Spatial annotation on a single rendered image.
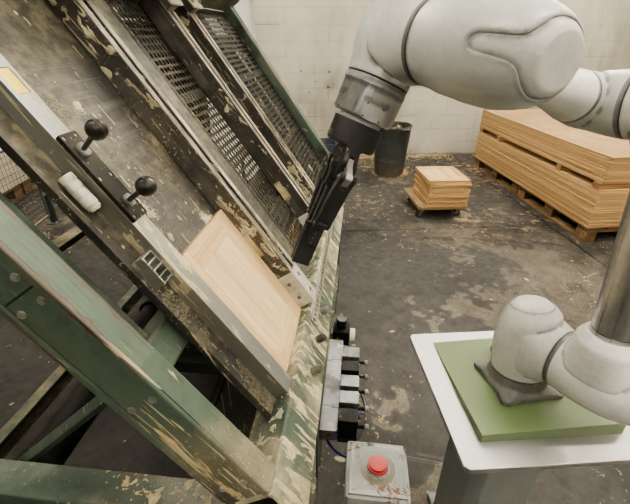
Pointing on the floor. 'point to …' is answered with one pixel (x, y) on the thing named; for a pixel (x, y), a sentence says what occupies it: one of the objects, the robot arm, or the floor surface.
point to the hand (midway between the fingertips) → (307, 243)
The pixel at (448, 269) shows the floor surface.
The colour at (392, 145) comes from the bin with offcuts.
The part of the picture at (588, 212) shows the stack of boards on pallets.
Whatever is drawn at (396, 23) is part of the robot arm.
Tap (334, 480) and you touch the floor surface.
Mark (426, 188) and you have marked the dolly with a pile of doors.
